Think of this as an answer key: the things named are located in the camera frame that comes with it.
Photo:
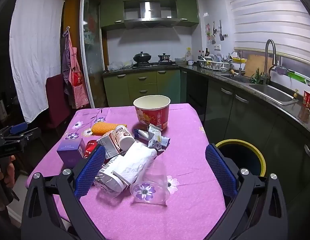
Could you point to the black wok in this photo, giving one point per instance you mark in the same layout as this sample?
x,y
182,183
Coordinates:
x,y
142,57

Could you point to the white mug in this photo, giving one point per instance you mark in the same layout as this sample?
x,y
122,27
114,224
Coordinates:
x,y
190,62

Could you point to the gas stove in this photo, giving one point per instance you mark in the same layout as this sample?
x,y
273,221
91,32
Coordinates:
x,y
155,64

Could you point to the purple box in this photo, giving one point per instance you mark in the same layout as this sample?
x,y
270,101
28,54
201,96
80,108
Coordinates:
x,y
70,152

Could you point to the small blue white sachet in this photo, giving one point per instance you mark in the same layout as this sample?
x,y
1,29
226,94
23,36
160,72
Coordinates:
x,y
165,140

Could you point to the wooden cutting board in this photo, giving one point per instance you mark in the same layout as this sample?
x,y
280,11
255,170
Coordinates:
x,y
254,65

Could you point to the yellow container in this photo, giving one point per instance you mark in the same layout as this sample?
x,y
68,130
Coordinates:
x,y
239,60

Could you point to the red paper bowl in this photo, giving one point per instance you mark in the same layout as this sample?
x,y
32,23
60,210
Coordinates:
x,y
150,117

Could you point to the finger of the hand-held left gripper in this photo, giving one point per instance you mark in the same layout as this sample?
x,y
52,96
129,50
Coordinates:
x,y
18,128
32,133

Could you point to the yellow-rimmed trash bin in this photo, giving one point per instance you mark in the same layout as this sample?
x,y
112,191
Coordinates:
x,y
244,155

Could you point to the green plastic strip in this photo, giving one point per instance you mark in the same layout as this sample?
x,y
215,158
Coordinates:
x,y
298,77

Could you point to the black hanging spatula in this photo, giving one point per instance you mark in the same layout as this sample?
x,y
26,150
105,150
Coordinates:
x,y
221,36

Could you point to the pink floral tablecloth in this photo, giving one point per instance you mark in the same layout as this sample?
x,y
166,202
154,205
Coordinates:
x,y
189,155

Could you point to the dark green lower cabinets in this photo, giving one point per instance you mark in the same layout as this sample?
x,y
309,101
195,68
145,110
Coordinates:
x,y
244,120

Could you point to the hanging ladle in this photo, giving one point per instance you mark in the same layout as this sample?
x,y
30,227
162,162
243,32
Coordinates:
x,y
213,38

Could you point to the steel faucet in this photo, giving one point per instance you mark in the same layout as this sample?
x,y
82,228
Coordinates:
x,y
267,55

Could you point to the pink checked apron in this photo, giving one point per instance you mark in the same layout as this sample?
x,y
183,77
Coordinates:
x,y
75,80

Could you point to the dark red chair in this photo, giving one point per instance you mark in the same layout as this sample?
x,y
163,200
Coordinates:
x,y
55,100

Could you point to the red paper cup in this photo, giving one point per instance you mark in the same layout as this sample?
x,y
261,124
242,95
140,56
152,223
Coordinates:
x,y
308,98

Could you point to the light green lower cabinets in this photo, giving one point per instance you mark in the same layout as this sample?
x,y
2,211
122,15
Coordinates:
x,y
142,87

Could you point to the steel range hood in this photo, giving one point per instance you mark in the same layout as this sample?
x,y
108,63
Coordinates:
x,y
148,10

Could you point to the clear plastic cup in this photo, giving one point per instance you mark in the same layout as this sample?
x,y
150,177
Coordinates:
x,y
155,180

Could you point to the white pill bottle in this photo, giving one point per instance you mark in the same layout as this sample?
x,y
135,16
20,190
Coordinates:
x,y
125,137

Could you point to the person's left hand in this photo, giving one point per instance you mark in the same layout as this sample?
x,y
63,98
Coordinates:
x,y
10,172

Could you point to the green onions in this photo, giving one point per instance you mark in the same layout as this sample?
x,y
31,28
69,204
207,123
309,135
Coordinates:
x,y
256,77

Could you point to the cooking oil bottle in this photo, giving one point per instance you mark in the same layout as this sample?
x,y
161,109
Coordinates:
x,y
189,55

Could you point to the orange waffle cracker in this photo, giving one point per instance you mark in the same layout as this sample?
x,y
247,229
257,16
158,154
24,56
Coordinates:
x,y
103,128

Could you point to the dish rack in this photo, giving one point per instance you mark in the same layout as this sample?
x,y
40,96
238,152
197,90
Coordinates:
x,y
212,63

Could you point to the purple tray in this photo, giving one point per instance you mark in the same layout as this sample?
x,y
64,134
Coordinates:
x,y
281,70

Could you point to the white yellow snack packet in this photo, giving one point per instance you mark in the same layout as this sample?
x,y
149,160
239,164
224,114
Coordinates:
x,y
155,141

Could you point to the small grey white packet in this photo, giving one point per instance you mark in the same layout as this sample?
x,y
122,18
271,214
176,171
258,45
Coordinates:
x,y
155,128

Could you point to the white curtain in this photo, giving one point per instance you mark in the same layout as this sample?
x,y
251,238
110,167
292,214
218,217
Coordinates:
x,y
35,55

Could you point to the clear plastic bags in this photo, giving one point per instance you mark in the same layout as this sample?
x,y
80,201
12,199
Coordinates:
x,y
118,66

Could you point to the small steel pot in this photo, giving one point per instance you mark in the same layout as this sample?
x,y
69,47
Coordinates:
x,y
165,57

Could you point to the white plastic bag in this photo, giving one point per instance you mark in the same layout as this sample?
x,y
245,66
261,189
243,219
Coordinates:
x,y
137,160

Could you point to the red can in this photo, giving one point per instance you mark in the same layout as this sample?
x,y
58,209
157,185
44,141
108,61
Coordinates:
x,y
91,147

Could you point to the glass sliding door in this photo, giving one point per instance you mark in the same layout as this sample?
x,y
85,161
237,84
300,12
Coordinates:
x,y
92,42

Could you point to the white window blind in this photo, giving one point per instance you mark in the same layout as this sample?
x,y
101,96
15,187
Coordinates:
x,y
269,17

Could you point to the green upper cabinets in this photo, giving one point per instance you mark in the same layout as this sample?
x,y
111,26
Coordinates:
x,y
111,10

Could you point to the clear food box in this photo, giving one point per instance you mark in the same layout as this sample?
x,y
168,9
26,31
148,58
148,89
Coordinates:
x,y
180,60

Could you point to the steel sink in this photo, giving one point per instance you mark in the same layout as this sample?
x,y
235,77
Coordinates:
x,y
272,92

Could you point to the small blue white carton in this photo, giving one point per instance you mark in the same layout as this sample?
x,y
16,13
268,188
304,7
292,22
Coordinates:
x,y
141,134

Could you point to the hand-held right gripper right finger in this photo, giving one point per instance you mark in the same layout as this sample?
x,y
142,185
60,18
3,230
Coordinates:
x,y
219,170

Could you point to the white red milk carton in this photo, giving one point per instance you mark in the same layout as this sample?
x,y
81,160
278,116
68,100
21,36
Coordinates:
x,y
108,145

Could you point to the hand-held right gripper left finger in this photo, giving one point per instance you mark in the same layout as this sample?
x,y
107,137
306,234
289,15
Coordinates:
x,y
91,170

